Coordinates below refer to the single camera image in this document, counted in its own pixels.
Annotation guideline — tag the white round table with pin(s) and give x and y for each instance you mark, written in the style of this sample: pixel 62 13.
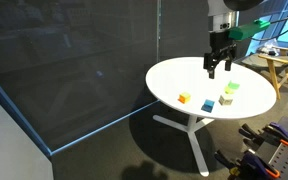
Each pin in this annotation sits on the white round table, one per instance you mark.
pixel 167 79

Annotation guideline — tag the green block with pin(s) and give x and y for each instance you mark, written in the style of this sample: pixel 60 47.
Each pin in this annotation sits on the green block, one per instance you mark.
pixel 233 85

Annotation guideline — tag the purple orange clamp lower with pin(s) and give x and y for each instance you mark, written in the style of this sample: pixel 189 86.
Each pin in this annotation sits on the purple orange clamp lower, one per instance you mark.
pixel 250 167

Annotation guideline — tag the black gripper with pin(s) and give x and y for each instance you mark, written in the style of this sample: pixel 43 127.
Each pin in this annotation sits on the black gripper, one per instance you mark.
pixel 222 48

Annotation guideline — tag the wooden chair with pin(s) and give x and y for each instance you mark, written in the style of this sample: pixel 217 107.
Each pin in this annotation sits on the wooden chair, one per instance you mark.
pixel 276 66

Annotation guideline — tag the yellow-green block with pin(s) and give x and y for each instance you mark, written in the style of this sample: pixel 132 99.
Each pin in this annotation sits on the yellow-green block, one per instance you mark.
pixel 228 90

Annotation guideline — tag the purple orange clamp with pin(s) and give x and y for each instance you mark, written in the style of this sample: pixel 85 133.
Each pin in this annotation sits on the purple orange clamp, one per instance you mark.
pixel 272 133
pixel 250 167

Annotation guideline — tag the orange block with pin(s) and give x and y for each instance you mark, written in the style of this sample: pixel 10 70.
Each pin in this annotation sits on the orange block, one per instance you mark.
pixel 184 97

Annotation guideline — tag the gray block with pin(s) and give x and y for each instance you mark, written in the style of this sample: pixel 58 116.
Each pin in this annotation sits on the gray block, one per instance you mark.
pixel 225 99

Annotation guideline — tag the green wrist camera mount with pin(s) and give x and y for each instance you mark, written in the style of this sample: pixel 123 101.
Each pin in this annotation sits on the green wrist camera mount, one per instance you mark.
pixel 248 30

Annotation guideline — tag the blue block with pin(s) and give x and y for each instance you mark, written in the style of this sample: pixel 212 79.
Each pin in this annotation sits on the blue block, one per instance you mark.
pixel 208 105

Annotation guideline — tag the purple orange clamp upper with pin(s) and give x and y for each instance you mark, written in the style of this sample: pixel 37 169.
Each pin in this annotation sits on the purple orange clamp upper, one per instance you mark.
pixel 272 133

